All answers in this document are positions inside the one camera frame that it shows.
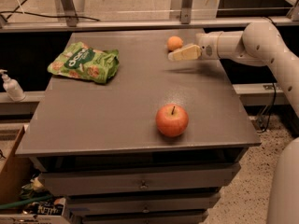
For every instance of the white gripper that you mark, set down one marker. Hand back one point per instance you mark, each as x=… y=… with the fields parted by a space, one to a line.
x=206 y=47

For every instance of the small orange fruit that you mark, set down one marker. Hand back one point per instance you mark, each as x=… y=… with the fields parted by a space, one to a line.
x=174 y=42

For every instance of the red apple with stem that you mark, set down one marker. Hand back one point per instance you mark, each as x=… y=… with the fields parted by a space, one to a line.
x=172 y=120

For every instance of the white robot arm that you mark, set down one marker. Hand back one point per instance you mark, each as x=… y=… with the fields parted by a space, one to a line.
x=260 y=43

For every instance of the grey drawer cabinet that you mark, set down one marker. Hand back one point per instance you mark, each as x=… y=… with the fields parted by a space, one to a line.
x=99 y=147

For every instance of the green snack bag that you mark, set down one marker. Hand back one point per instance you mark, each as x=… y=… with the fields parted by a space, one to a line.
x=79 y=61

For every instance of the white pump bottle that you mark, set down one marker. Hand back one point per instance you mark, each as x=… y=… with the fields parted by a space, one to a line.
x=12 y=87

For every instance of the cardboard box with clutter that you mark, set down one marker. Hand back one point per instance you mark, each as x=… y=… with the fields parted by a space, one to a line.
x=14 y=173

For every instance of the metal rail frame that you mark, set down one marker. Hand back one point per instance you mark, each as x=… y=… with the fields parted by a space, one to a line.
x=101 y=15

